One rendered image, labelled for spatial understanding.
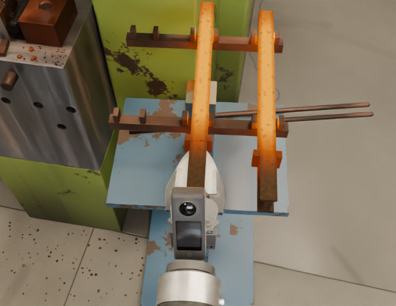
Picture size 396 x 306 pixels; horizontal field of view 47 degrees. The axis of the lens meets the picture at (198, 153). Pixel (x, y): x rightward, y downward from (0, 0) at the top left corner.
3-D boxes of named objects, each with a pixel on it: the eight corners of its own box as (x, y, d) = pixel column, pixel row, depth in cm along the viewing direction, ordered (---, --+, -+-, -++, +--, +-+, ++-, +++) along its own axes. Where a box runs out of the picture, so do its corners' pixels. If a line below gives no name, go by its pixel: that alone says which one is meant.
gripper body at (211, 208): (172, 214, 76) (166, 285, 70) (170, 190, 69) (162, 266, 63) (218, 216, 76) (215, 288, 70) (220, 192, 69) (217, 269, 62)
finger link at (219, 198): (198, 175, 74) (192, 224, 69) (198, 169, 72) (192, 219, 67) (226, 177, 73) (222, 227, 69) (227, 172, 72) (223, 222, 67)
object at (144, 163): (288, 217, 99) (289, 212, 98) (107, 207, 101) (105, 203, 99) (282, 109, 116) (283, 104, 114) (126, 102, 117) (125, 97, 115)
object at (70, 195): (121, 232, 176) (99, 172, 137) (29, 217, 180) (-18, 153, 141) (153, 119, 206) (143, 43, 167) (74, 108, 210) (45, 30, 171)
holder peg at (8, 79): (13, 92, 103) (9, 84, 101) (2, 90, 104) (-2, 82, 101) (20, 79, 106) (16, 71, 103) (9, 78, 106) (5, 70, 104)
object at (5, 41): (-3, 42, 104) (-5, 39, 103) (10, 42, 104) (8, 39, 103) (-8, 56, 101) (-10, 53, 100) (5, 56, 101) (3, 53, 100)
